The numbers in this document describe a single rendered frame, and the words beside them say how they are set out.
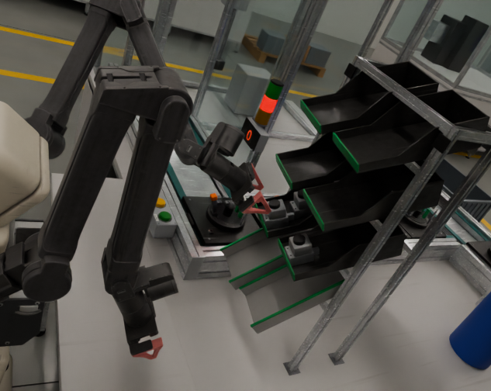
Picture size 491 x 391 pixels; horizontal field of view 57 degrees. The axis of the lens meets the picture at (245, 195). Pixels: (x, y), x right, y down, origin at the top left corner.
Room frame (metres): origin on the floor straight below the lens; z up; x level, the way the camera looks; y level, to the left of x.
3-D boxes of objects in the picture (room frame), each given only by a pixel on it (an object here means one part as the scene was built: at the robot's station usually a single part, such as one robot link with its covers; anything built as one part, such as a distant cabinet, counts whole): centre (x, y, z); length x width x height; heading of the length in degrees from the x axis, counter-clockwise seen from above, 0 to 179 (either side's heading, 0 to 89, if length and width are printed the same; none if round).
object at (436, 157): (1.07, -0.29, 1.26); 0.36 x 0.21 x 0.80; 38
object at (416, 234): (1.89, -0.75, 1.01); 0.24 x 0.24 x 0.13; 38
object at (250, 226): (1.28, 0.03, 0.96); 0.24 x 0.24 x 0.02; 38
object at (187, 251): (1.41, 0.32, 0.91); 0.89 x 0.06 x 0.11; 38
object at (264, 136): (1.51, 0.05, 1.29); 0.12 x 0.05 x 0.25; 38
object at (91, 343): (1.09, 0.13, 0.84); 0.90 x 0.70 x 0.03; 34
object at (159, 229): (1.22, 0.25, 0.93); 0.21 x 0.07 x 0.06; 38
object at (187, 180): (1.54, 0.20, 0.91); 0.84 x 0.28 x 0.10; 38
